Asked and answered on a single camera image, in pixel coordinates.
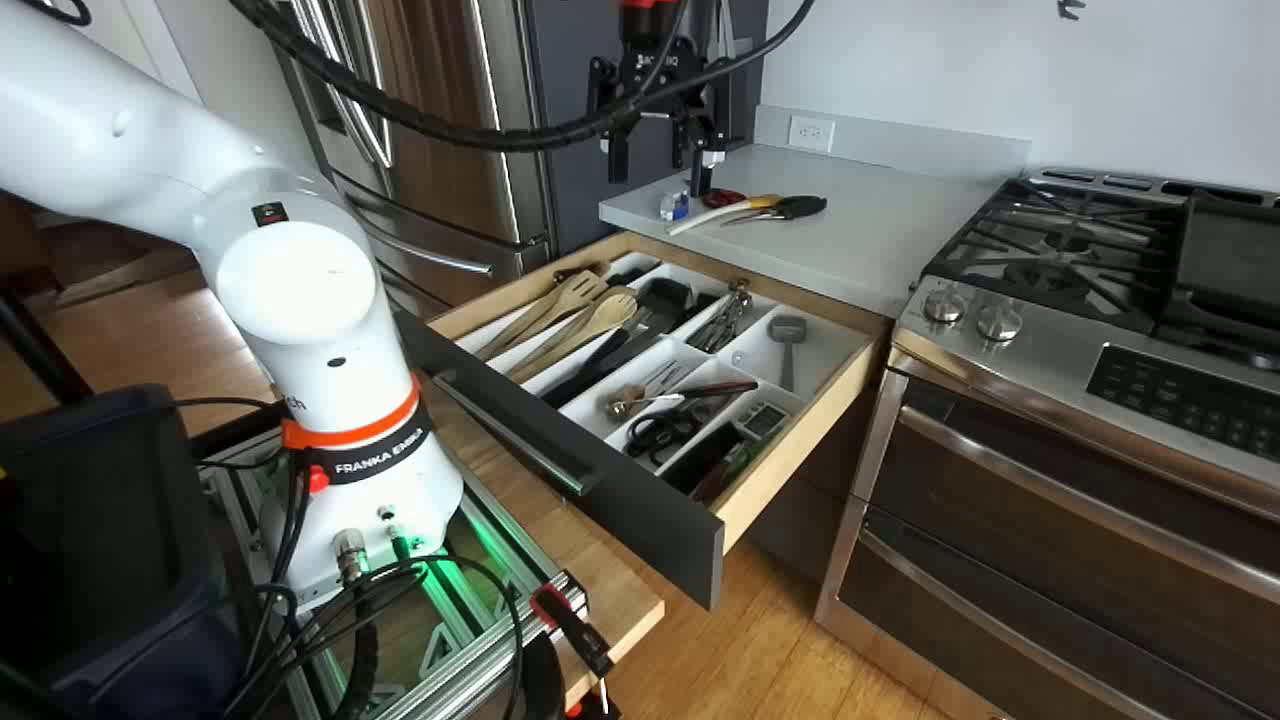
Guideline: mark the stainless steel refrigerator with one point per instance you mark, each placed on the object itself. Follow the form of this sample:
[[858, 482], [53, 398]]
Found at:
[[440, 186]]

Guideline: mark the white wall outlet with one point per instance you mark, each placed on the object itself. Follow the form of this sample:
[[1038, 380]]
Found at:
[[815, 132]]

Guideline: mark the small white bottle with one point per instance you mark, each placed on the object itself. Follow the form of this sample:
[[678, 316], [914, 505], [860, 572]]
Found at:
[[678, 205]]

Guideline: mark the wooden spoon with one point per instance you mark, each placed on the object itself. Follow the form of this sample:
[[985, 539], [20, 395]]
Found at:
[[607, 314]]

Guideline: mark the silver range knob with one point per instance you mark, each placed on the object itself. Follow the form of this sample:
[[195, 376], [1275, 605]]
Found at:
[[944, 305], [999, 322]]

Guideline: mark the metal tongs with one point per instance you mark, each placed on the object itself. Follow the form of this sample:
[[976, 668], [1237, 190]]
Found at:
[[726, 316]]

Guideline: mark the wooden drawer with dark front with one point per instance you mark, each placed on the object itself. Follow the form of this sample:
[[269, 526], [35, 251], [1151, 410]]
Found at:
[[666, 535]]

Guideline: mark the round metal ladle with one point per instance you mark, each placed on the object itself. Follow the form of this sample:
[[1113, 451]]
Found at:
[[784, 330]]

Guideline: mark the stainless steel gas range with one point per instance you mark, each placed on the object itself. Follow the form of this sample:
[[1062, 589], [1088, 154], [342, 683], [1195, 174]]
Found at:
[[1066, 563]]

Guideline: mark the small metal kitchen tool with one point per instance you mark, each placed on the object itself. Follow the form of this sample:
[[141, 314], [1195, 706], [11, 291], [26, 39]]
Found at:
[[623, 402]]

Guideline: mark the wooden platform board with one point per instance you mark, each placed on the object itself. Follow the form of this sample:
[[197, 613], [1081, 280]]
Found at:
[[584, 563]]

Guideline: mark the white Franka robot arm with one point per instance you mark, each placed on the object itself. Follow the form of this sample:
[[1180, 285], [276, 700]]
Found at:
[[307, 293]]

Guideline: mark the wooden slotted spatula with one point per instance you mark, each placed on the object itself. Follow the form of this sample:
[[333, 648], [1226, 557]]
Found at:
[[575, 298]]

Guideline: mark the black and red scissors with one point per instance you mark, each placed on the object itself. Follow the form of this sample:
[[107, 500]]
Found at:
[[662, 426]]

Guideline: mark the black plastic spatula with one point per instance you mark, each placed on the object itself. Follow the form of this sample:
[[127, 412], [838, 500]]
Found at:
[[652, 309]]

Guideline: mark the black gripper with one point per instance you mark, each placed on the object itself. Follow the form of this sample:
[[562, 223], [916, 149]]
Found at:
[[666, 83]]

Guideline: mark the aluminum robot mounting frame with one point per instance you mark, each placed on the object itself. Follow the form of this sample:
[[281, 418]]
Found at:
[[454, 666]]

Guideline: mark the black stove griddle plate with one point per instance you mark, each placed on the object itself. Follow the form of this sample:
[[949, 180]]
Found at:
[[1226, 260]]

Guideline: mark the red and black clamp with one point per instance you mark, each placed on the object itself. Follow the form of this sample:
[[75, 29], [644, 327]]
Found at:
[[575, 627]]

